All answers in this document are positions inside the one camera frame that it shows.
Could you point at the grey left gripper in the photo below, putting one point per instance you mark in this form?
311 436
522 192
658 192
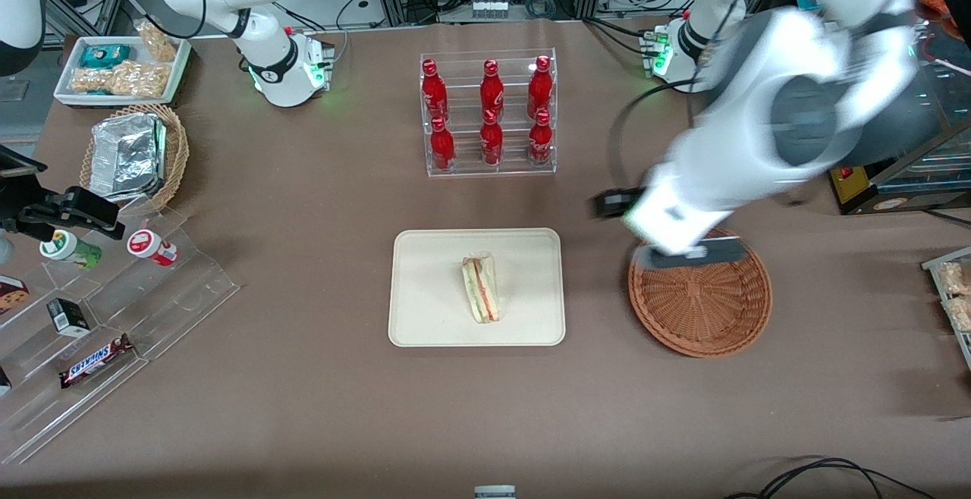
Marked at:
611 203

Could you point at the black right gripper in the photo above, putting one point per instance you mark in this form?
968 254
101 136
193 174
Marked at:
36 213

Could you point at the triangle sandwich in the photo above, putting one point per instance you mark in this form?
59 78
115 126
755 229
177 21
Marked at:
482 290

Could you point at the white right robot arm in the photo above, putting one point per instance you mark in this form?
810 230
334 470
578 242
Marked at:
258 36

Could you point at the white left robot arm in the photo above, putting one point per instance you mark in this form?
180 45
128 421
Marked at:
758 142

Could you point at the brown round wicker basket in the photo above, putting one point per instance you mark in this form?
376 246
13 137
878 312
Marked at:
705 305

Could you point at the white snack tray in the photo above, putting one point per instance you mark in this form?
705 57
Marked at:
67 93

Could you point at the tan wicker basket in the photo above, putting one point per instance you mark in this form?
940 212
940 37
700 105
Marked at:
178 154

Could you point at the white tray with snacks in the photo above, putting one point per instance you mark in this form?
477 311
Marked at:
937 264

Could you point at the cream rectangular tray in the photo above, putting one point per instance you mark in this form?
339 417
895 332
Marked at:
425 287

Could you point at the green yogurt drink bottle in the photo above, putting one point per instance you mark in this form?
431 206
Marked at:
72 250

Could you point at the silver foil package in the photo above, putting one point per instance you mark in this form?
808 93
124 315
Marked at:
127 156

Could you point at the red yogurt drink bottle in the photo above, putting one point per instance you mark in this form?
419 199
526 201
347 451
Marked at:
152 247

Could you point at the brown cookie box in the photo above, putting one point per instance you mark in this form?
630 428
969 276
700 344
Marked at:
11 294

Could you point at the small black box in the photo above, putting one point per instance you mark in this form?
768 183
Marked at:
68 317

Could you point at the clear acrylic stepped display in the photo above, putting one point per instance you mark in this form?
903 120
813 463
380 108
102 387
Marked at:
167 309

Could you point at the large clear peanut bag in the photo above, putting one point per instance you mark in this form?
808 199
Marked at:
129 79

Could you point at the snickers chocolate bar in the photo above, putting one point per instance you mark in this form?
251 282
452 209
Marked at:
95 361

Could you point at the teal snack packet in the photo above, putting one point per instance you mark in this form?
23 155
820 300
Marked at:
105 55

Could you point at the small clear peanut bag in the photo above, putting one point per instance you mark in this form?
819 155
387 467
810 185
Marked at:
158 42

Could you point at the black food warmer machine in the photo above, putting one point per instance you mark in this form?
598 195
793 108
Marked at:
910 180

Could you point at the red cola bottle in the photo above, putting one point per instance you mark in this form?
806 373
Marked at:
491 88
491 142
539 86
540 142
435 89
442 146

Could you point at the clear acrylic bottle rack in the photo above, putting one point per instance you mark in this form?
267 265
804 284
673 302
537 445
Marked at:
516 169

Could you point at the clear bag of snacks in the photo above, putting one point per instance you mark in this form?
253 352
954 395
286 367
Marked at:
954 277
960 314

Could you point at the red snack packet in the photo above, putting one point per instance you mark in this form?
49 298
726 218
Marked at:
933 2

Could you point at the small grey device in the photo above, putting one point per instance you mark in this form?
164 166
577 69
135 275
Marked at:
494 492

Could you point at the white power strip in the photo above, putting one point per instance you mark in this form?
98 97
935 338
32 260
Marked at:
491 7

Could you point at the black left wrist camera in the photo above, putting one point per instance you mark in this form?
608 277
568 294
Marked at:
616 203

